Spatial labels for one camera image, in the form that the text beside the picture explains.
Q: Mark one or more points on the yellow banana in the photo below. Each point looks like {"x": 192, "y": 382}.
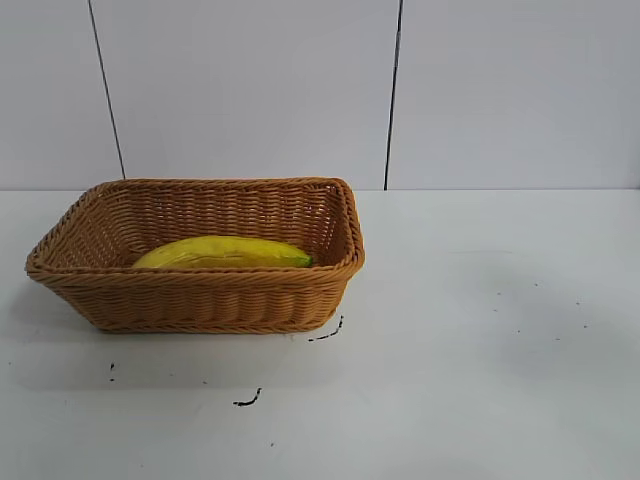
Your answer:
{"x": 225, "y": 252}

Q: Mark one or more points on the tan woven wicker basket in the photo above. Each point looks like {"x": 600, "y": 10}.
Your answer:
{"x": 200, "y": 300}

